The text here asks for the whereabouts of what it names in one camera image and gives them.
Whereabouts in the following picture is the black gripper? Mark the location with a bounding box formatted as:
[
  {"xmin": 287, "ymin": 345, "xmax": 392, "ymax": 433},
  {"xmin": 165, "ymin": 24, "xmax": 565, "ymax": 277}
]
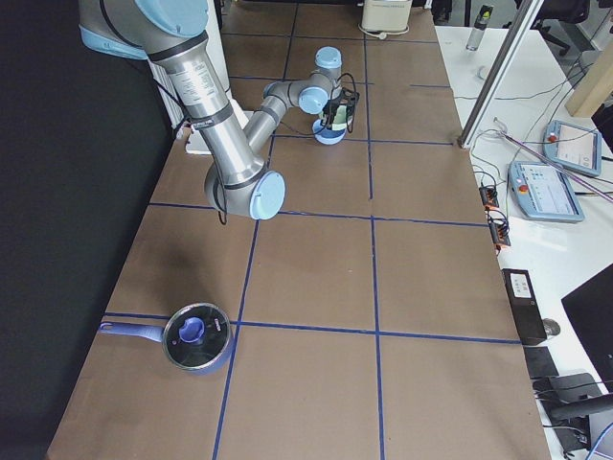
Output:
[{"xmin": 321, "ymin": 88, "xmax": 359, "ymax": 132}]

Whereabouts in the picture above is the green bowl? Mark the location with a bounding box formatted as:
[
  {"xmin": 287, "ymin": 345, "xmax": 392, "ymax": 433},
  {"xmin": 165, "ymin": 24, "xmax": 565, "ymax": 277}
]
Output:
[{"xmin": 331, "ymin": 105, "xmax": 348, "ymax": 131}]

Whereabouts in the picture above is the blue bowl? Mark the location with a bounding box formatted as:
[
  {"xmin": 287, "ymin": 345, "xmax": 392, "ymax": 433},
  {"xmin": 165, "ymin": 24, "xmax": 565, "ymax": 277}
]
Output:
[{"xmin": 312, "ymin": 120, "xmax": 346, "ymax": 146}]

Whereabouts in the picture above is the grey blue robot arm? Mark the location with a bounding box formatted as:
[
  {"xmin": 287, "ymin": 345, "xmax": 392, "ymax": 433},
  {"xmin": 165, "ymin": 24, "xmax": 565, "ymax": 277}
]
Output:
[{"xmin": 79, "ymin": 1, "xmax": 359, "ymax": 219}]

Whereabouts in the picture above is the chrome toaster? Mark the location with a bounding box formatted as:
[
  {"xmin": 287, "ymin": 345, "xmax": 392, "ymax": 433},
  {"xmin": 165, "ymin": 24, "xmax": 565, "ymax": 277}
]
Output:
[{"xmin": 360, "ymin": 0, "xmax": 412, "ymax": 35}]

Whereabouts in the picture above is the orange black connector block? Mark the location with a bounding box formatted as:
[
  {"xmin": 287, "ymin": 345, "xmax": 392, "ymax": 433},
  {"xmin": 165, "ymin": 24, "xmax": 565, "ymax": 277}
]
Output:
[{"xmin": 479, "ymin": 185, "xmax": 500, "ymax": 211}]

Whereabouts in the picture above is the near teach pendant tablet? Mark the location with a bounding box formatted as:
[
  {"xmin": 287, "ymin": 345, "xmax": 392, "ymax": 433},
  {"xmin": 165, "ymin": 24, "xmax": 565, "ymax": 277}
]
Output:
[{"xmin": 508, "ymin": 161, "xmax": 584, "ymax": 223}]

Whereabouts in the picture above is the teach pendant tablet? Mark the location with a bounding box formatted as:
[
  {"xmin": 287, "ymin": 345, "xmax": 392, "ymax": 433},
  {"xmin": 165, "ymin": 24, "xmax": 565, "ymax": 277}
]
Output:
[
  {"xmin": 508, "ymin": 161, "xmax": 584, "ymax": 223},
  {"xmin": 542, "ymin": 120, "xmax": 602, "ymax": 177}
]

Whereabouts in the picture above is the far teach pendant tablet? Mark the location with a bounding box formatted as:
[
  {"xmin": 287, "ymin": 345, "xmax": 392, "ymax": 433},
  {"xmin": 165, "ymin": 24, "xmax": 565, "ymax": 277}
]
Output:
[{"xmin": 542, "ymin": 120, "xmax": 602, "ymax": 177}]

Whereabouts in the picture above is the blue saucepan with lid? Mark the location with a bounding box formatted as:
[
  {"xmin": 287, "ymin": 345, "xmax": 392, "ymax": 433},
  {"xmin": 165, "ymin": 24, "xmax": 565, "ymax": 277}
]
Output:
[{"xmin": 99, "ymin": 303, "xmax": 235, "ymax": 375}]

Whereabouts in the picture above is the black power supply box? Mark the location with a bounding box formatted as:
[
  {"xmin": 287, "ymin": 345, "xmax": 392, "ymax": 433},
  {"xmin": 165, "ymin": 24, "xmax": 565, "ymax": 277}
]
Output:
[{"xmin": 502, "ymin": 268, "xmax": 547, "ymax": 346}]

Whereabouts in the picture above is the black monitor at edge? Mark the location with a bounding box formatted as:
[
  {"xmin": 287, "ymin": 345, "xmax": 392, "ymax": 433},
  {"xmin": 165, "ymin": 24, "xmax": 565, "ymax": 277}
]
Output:
[{"xmin": 562, "ymin": 265, "xmax": 613, "ymax": 390}]

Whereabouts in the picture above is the white power plug cable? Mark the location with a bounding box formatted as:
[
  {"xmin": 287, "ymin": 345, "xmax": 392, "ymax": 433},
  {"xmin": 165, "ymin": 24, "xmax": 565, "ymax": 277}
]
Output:
[{"xmin": 359, "ymin": 26, "xmax": 411, "ymax": 39}]

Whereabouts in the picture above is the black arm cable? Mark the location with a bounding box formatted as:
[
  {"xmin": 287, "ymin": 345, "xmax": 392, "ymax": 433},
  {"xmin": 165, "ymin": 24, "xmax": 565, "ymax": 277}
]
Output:
[{"xmin": 152, "ymin": 71, "xmax": 358, "ymax": 225}]

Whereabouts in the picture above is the aluminium frame post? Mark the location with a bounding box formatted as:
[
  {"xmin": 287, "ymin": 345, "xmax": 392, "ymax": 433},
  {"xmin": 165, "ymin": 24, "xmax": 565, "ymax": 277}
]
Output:
[{"xmin": 458, "ymin": 0, "xmax": 544, "ymax": 149}]

